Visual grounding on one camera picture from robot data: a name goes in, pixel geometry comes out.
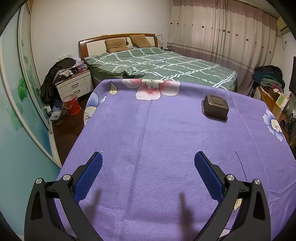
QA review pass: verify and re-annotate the white nightstand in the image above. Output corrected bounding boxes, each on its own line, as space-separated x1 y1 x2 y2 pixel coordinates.
56 69 94 100

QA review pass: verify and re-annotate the sliding wardrobe door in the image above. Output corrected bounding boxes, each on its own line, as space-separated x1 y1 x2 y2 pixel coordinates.
1 4 61 229

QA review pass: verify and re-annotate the wooden headboard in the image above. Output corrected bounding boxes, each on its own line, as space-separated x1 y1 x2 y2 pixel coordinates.
78 33 159 58

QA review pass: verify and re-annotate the red bucket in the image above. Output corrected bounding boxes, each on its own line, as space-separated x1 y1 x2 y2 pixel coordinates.
63 94 81 116

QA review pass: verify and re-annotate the pink striped curtain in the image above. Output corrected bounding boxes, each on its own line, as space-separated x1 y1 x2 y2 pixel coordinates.
168 1 278 94

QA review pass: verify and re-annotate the brown pillow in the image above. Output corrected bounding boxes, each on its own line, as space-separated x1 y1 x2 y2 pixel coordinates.
129 34 152 48
104 38 129 53

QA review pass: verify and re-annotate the dark clothes pile on nightstand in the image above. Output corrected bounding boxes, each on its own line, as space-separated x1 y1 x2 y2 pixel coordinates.
41 57 86 108

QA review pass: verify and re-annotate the wooden desk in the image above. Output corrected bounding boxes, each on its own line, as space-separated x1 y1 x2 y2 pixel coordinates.
256 87 290 143

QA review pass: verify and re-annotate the right brown pillow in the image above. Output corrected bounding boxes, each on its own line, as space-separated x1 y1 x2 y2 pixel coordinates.
129 34 152 48

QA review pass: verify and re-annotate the bed with green plaid duvet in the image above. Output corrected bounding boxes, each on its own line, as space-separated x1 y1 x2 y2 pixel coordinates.
84 47 237 91

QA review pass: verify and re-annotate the green framed picture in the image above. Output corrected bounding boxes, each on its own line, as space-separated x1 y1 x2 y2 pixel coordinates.
275 93 288 110

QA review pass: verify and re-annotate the brown plastic tray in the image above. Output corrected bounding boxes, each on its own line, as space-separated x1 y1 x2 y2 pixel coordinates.
202 94 229 121

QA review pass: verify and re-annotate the left brown pillow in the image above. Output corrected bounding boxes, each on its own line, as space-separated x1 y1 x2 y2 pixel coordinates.
104 38 129 53

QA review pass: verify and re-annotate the clothes pile on desk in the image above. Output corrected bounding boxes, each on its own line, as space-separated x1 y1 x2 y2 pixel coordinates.
252 65 285 92

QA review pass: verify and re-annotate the air conditioner unit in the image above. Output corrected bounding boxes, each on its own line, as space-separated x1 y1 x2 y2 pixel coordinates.
277 16 290 38

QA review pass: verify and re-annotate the black television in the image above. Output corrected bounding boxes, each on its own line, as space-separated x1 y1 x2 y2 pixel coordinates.
289 56 296 96

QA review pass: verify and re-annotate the purple floral tablecloth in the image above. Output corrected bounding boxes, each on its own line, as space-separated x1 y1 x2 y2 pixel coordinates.
60 80 295 240

